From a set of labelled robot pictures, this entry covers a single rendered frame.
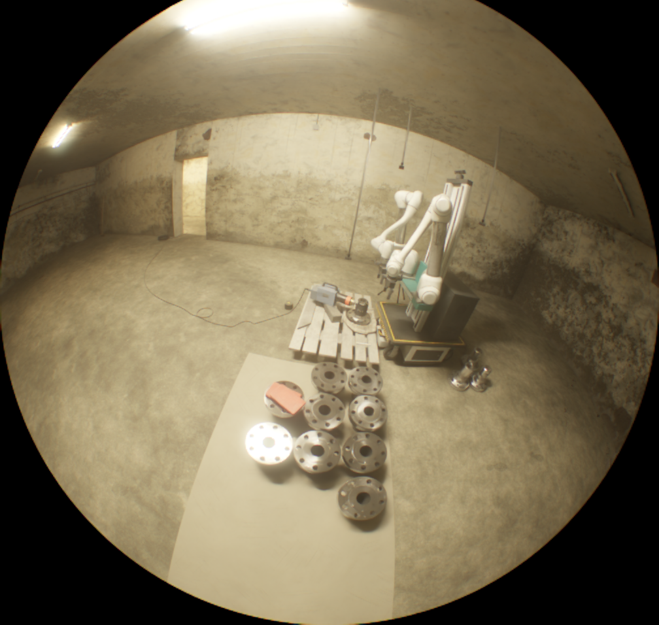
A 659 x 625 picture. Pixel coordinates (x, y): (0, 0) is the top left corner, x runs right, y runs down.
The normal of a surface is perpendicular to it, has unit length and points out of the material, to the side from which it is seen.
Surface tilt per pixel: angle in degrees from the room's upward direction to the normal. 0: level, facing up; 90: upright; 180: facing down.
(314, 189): 90
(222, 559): 0
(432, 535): 0
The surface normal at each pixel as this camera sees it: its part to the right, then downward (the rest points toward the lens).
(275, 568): 0.15, -0.85
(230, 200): -0.10, 0.48
